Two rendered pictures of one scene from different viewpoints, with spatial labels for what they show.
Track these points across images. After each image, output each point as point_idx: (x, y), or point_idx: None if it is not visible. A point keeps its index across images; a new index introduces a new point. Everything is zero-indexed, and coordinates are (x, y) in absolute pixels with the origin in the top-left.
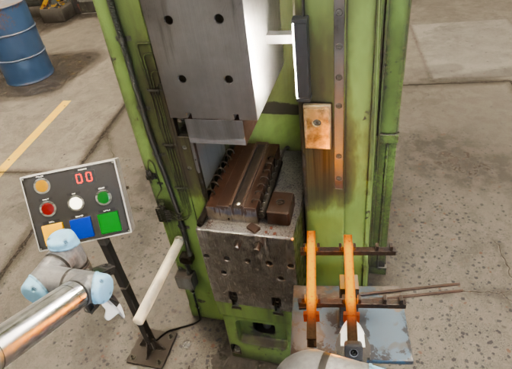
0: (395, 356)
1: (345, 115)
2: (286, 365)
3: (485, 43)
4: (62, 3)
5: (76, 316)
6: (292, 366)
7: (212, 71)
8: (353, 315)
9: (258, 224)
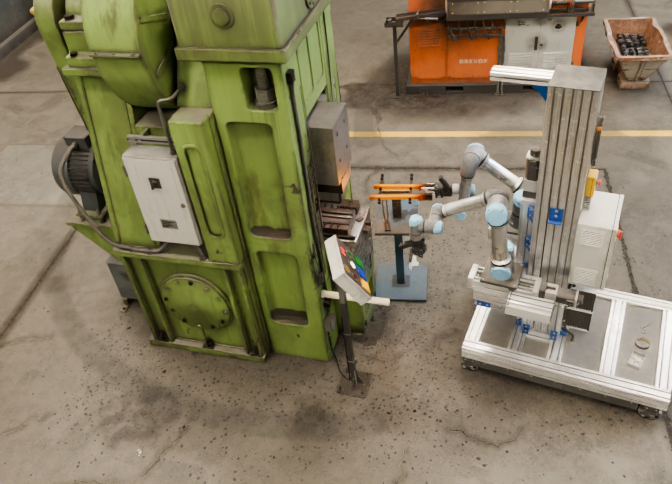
0: (416, 203)
1: None
2: (468, 162)
3: (44, 165)
4: None
5: (317, 448)
6: (470, 159)
7: (344, 146)
8: (420, 184)
9: (356, 218)
